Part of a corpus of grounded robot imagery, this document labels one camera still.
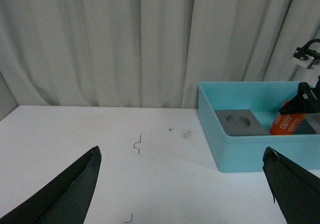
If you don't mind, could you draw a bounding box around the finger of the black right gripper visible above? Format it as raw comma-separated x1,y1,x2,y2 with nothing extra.
278,81,320,115

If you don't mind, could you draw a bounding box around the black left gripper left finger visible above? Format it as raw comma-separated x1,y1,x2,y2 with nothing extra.
0,146,102,224

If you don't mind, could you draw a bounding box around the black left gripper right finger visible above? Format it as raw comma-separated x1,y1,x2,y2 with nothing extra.
262,146,320,224

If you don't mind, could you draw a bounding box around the orange cylinder part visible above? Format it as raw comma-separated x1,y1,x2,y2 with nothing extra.
269,111,306,135

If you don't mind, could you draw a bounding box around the gray cube with round hole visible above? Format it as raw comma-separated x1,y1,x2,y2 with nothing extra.
214,109,269,137

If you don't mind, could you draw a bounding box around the light blue plastic box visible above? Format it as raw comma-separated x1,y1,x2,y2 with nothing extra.
198,81,320,173

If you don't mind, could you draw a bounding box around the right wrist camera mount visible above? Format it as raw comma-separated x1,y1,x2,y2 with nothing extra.
290,38,320,69

